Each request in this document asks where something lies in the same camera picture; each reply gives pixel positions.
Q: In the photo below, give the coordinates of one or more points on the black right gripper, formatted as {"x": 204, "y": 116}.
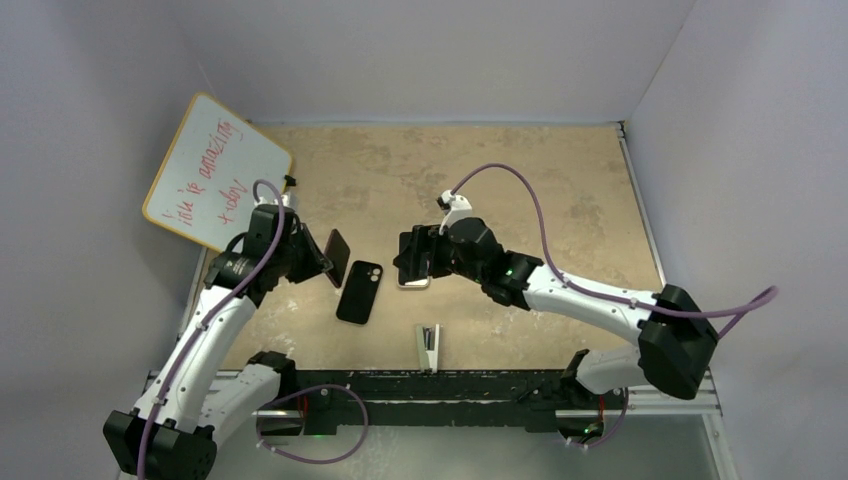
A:
{"x": 426, "y": 240}

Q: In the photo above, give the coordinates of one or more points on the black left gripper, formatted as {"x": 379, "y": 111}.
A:
{"x": 302, "y": 234}

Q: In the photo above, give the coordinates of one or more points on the purple smartphone black screen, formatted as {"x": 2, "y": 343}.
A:
{"x": 416, "y": 281}

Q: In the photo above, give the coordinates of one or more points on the white phone case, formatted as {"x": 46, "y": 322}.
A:
{"x": 414, "y": 285}

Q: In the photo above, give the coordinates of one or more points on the black phone case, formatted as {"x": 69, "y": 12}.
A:
{"x": 359, "y": 292}

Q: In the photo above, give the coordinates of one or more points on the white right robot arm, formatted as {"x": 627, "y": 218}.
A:
{"x": 669, "y": 343}

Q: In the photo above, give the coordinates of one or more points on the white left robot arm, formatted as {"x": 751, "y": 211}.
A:
{"x": 174, "y": 430}

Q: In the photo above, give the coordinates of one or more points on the white stapler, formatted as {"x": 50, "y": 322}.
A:
{"x": 427, "y": 344}

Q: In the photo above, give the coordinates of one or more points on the yellow framed whiteboard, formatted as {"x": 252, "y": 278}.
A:
{"x": 203, "y": 188}

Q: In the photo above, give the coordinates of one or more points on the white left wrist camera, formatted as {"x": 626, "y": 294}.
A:
{"x": 289, "y": 201}

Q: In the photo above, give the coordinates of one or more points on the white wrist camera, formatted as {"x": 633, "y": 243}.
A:
{"x": 289, "y": 201}
{"x": 455, "y": 207}

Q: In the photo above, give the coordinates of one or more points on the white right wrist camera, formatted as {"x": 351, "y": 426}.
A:
{"x": 455, "y": 207}

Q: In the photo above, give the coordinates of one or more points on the black aluminium mounting rail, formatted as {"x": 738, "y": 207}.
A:
{"x": 537, "y": 401}

